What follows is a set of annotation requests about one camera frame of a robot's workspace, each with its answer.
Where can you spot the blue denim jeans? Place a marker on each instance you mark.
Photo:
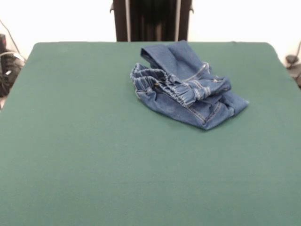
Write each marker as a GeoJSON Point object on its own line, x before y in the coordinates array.
{"type": "Point", "coordinates": [183, 54]}

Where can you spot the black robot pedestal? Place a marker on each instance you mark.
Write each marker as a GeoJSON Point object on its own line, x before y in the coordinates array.
{"type": "Point", "coordinates": [152, 21]}

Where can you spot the dark green table cloth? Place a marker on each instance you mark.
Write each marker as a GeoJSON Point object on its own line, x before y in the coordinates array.
{"type": "Point", "coordinates": [94, 141]}

